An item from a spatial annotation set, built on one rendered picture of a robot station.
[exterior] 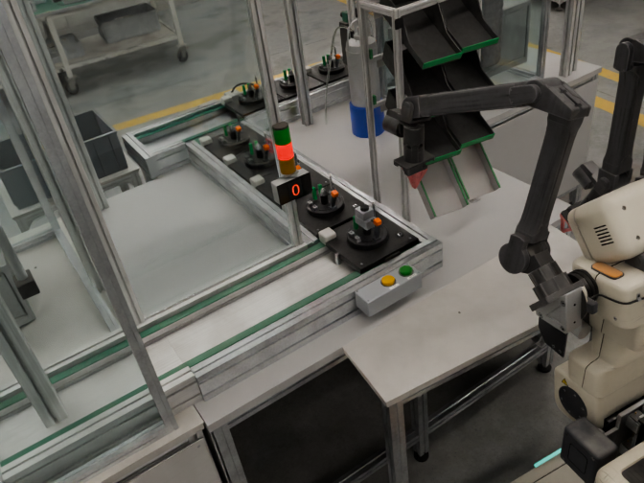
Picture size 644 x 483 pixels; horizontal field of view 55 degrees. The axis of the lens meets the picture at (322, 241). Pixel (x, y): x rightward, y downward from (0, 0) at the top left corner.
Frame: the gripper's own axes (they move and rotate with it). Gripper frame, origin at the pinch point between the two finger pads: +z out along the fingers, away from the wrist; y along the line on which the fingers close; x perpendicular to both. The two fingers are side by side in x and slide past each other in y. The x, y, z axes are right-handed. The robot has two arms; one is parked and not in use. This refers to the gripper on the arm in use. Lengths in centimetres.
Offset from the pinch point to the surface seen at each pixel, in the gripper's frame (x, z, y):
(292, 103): -136, 33, -35
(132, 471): 6, 42, 101
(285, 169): -29.2, -3.2, 26.3
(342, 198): -41.4, 26.1, -0.5
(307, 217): -43, 28, 14
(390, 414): 31, 45, 35
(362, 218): -17.2, 17.6, 7.4
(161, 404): 4, 27, 88
